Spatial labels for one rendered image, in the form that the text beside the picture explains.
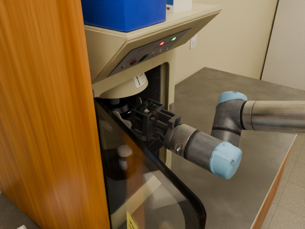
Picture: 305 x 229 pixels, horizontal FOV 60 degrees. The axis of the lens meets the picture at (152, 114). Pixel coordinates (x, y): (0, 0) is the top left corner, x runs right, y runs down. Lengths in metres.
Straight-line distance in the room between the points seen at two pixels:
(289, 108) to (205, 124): 0.65
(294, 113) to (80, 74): 0.46
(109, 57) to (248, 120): 0.39
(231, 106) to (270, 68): 2.97
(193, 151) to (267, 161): 0.55
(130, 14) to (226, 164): 0.35
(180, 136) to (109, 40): 0.29
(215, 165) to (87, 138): 0.29
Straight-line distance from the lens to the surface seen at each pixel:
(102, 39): 0.42
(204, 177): 0.97
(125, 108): 0.72
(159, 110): 0.65
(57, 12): 0.35
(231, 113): 0.69
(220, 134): 0.69
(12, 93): 0.54
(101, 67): 0.44
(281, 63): 3.61
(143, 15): 0.42
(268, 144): 1.19
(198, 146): 0.59
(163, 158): 0.92
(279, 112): 0.65
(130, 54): 0.45
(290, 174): 2.60
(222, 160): 0.57
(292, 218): 2.26
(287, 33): 3.52
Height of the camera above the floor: 1.60
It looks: 31 degrees down
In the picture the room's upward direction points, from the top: straight up
